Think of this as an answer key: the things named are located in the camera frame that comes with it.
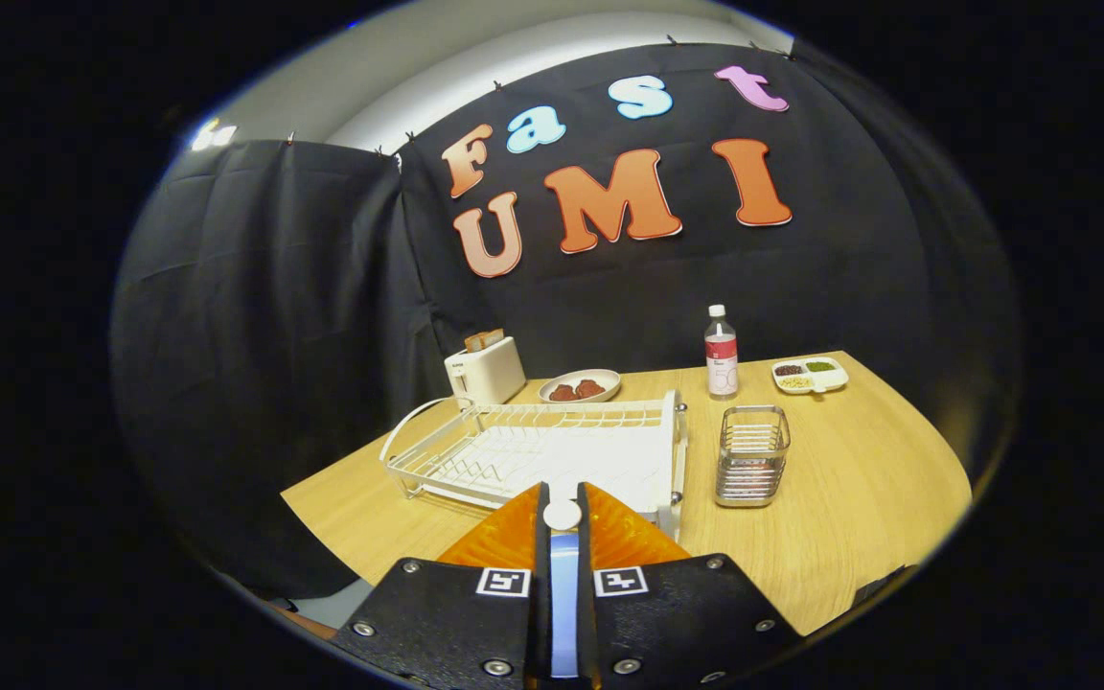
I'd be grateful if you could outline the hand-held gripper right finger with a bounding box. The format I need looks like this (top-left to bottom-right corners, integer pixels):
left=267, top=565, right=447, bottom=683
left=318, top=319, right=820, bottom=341
left=576, top=482, right=807, bottom=689

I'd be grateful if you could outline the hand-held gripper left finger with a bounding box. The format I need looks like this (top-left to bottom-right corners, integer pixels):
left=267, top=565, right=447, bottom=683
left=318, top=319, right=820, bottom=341
left=332, top=482, right=551, bottom=689

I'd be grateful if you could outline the striped handle spoon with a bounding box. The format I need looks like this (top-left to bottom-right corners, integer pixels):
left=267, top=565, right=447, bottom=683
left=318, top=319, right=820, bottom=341
left=542, top=498, right=584, bottom=679

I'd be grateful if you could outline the white wire dish rack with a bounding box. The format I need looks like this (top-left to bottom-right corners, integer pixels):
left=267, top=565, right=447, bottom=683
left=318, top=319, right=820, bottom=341
left=380, top=389, right=688, bottom=540

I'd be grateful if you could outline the metal wire basket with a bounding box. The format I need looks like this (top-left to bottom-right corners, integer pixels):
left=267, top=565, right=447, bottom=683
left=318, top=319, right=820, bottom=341
left=715, top=405, right=792, bottom=508

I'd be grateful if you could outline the cream oval dish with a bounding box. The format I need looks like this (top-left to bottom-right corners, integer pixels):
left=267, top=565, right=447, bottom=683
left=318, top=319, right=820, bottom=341
left=539, top=369, right=622, bottom=404

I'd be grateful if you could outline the white toaster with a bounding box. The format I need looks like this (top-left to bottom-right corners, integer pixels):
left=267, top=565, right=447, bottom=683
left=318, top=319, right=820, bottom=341
left=444, top=335, right=527, bottom=408

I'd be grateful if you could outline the clear plastic bottle red label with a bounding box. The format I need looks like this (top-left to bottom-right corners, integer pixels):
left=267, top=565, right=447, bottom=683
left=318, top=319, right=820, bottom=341
left=703, top=305, right=740, bottom=401

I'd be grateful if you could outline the white divided tray with beans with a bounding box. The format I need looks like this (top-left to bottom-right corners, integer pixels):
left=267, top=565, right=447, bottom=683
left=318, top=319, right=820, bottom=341
left=771, top=356, right=849, bottom=396

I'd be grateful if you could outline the black backdrop cloth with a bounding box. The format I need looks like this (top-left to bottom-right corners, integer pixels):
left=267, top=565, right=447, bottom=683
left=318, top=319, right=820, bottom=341
left=111, top=38, right=1023, bottom=600

